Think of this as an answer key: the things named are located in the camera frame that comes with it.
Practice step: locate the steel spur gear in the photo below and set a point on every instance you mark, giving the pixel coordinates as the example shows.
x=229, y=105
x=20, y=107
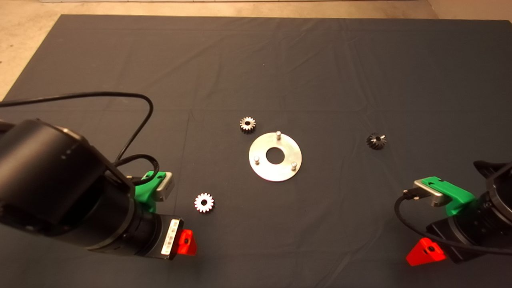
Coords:
x=247, y=124
x=204, y=202

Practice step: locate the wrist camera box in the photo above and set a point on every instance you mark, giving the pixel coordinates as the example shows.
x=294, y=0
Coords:
x=165, y=188
x=430, y=192

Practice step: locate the right green camera mount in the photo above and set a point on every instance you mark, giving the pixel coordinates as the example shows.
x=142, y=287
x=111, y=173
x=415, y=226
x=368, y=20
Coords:
x=456, y=194

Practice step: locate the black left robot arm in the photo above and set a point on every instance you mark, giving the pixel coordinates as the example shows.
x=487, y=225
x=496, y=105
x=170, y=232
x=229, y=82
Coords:
x=48, y=172

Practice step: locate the left green camera mount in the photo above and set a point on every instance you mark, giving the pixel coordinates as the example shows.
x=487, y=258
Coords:
x=143, y=192

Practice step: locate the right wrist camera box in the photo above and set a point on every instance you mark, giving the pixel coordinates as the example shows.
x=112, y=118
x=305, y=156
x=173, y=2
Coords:
x=430, y=192

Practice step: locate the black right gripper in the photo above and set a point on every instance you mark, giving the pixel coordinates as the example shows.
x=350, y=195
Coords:
x=468, y=230

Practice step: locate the dark bevel gear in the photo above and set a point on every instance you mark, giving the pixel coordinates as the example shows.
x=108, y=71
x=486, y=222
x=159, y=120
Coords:
x=376, y=141

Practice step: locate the round metal carrier plate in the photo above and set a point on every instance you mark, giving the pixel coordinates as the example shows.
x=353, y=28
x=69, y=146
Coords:
x=288, y=168

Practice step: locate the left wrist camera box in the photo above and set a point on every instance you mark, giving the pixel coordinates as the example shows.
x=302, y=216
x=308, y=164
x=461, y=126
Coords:
x=165, y=188

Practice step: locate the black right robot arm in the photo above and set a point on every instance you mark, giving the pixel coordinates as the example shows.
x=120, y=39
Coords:
x=502, y=192

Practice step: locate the dark grey table cloth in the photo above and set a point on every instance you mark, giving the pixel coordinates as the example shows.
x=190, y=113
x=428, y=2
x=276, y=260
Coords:
x=320, y=80

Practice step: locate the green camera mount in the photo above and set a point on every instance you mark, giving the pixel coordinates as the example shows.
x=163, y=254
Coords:
x=456, y=194
x=143, y=192

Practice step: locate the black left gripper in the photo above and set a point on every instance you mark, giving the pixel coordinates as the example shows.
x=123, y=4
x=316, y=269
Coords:
x=158, y=240

